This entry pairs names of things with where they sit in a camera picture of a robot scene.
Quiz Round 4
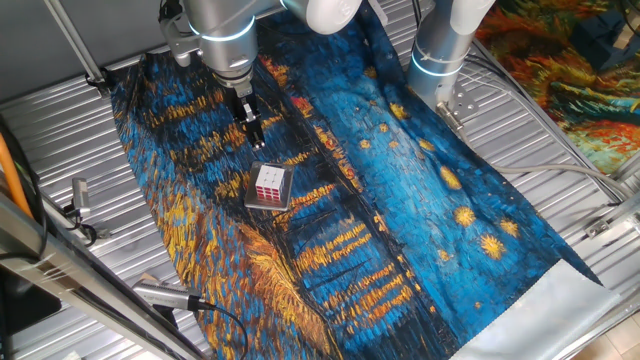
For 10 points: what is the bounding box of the silver digital scale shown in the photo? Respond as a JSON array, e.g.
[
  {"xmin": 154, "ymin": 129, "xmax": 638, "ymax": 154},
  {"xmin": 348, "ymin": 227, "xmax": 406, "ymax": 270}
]
[{"xmin": 243, "ymin": 160, "xmax": 296, "ymax": 212}]

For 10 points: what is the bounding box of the silver camera with black tip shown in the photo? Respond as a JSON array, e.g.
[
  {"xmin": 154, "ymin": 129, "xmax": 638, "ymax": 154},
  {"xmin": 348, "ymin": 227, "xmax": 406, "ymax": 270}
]
[{"xmin": 132, "ymin": 277, "xmax": 211, "ymax": 326}]

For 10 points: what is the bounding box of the orange cable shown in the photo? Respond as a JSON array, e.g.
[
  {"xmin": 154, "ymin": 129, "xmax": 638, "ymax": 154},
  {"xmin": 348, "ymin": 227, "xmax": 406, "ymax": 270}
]
[{"xmin": 0, "ymin": 132, "xmax": 34, "ymax": 220}]

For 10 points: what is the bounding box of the aluminium frame bar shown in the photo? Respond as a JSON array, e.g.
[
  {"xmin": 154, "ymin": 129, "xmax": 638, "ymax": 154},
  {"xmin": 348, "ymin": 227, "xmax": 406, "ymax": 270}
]
[{"xmin": 0, "ymin": 192, "xmax": 209, "ymax": 360}]

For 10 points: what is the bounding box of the blue starry painting cloth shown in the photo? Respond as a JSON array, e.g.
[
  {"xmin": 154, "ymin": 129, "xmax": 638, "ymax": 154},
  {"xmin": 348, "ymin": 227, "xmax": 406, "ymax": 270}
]
[{"xmin": 110, "ymin": 0, "xmax": 621, "ymax": 360}]

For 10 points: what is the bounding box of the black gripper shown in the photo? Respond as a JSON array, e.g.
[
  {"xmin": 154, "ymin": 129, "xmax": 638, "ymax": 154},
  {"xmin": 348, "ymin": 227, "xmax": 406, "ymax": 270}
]
[{"xmin": 230, "ymin": 77, "xmax": 267, "ymax": 152}]

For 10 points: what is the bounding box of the rubik's cube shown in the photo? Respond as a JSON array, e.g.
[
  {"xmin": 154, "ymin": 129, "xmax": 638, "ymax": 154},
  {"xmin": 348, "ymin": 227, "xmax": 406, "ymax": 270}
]
[{"xmin": 254, "ymin": 164, "xmax": 287, "ymax": 204}]

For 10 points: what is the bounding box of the grey metal frame pole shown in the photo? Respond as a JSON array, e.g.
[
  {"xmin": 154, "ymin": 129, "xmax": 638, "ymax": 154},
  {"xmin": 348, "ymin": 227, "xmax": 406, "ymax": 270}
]
[{"xmin": 42, "ymin": 0, "xmax": 112, "ymax": 100}]

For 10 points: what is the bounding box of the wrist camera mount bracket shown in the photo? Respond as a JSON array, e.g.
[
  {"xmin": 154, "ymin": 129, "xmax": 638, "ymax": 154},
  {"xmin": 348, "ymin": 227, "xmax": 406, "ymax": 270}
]
[{"xmin": 158, "ymin": 0, "xmax": 201, "ymax": 69}]

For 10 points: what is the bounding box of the aluminium frame corner bracket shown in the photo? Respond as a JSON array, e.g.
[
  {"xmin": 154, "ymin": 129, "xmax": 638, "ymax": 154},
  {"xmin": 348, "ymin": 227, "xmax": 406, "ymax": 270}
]
[{"xmin": 583, "ymin": 192, "xmax": 640, "ymax": 240}]

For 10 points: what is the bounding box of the grey base cable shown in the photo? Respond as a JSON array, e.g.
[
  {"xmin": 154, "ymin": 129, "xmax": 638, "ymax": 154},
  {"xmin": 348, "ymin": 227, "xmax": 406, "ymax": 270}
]
[{"xmin": 435, "ymin": 99, "xmax": 636, "ymax": 199}]

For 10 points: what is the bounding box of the black cable of stand camera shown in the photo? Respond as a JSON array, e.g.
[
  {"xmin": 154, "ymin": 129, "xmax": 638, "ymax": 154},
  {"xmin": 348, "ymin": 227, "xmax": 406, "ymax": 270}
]
[{"xmin": 62, "ymin": 203, "xmax": 100, "ymax": 247}]

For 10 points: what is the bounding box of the orange painting cloth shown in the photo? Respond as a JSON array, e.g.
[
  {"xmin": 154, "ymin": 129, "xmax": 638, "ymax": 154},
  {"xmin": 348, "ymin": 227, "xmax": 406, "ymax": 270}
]
[{"xmin": 474, "ymin": 0, "xmax": 640, "ymax": 176}]

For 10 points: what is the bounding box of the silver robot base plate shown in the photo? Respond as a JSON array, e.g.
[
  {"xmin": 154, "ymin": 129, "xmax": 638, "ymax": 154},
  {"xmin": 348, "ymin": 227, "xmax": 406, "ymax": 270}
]
[{"xmin": 438, "ymin": 82, "xmax": 480, "ymax": 122}]

